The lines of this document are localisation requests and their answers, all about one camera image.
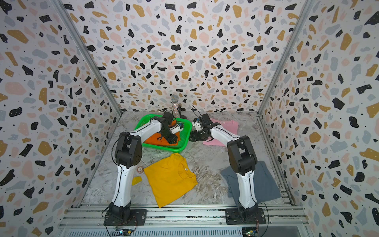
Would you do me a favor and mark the orange t-shirt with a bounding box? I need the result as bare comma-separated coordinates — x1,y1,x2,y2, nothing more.
144,132,181,146

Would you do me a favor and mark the yellow t-shirt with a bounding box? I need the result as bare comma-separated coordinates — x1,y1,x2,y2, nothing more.
144,153,198,208

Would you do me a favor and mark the grey-blue t-shirt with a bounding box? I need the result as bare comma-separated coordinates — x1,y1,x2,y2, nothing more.
221,161,281,204

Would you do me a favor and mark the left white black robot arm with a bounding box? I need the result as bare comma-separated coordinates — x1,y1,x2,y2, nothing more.
109,112,178,214

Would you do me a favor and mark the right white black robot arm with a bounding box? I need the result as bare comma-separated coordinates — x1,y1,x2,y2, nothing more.
189,114,259,216

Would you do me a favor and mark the green plastic basket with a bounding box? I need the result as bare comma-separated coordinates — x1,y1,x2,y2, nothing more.
135,114,192,153

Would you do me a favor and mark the pink folded t-shirt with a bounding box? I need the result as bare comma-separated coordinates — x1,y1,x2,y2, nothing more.
202,118,239,147

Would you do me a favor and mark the round poker chip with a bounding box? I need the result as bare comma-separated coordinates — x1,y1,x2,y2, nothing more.
137,166,144,174

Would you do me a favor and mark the yellow wooden block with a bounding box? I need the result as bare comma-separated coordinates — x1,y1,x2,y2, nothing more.
132,176,143,186

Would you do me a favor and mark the left circuit board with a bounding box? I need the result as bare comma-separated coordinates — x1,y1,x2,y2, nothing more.
115,227,134,237

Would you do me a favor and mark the circuit board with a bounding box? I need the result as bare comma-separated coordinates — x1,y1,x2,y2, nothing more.
115,227,134,237
242,228,258,237

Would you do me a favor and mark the right circuit board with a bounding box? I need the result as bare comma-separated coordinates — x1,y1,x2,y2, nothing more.
242,228,258,237

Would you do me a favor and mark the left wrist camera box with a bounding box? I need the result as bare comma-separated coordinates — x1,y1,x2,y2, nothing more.
171,122,184,134

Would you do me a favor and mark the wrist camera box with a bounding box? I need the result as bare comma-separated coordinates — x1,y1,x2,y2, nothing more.
192,118,202,131
171,122,184,134

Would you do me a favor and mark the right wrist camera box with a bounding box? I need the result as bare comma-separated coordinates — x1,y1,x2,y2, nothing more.
192,118,202,131

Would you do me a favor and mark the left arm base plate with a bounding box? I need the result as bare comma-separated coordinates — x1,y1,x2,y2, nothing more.
104,209,148,226

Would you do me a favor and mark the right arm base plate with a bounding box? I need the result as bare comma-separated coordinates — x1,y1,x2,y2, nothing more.
225,208,266,225

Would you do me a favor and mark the aluminium mounting rail frame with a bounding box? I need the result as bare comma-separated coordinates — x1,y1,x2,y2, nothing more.
58,204,313,237

